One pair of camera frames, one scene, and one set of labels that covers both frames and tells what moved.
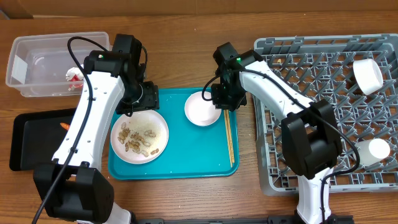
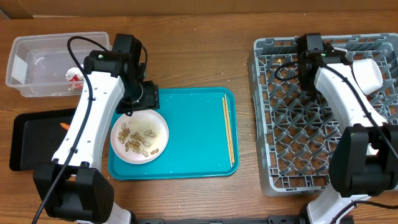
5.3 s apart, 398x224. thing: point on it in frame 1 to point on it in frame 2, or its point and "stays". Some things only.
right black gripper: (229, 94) to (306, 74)
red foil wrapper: (75, 76) stays
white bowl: (368, 74) stays
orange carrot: (65, 126) stays
